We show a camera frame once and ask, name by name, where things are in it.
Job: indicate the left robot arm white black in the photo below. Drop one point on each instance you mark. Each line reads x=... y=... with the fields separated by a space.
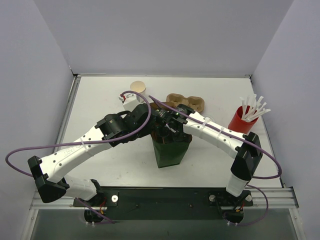
x=50 y=173

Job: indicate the brown pulp cup carrier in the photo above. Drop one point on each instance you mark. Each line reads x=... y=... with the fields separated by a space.
x=194 y=102

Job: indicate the brown green paper bag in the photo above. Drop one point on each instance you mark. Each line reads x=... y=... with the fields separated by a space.
x=171 y=154

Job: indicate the red straw holder cup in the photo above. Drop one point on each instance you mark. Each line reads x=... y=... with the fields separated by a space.
x=239 y=125

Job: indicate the white plastic lid stack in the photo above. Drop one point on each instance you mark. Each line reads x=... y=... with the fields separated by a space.
x=208 y=118

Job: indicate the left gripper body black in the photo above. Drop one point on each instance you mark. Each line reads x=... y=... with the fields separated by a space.
x=130 y=122

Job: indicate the white wrapped straws bundle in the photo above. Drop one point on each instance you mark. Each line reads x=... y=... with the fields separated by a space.
x=252 y=108

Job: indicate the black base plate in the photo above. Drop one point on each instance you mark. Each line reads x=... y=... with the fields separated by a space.
x=176 y=211

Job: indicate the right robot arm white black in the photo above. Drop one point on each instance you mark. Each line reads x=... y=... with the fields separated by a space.
x=244 y=149

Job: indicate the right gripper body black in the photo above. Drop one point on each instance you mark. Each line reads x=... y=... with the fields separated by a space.
x=171 y=125

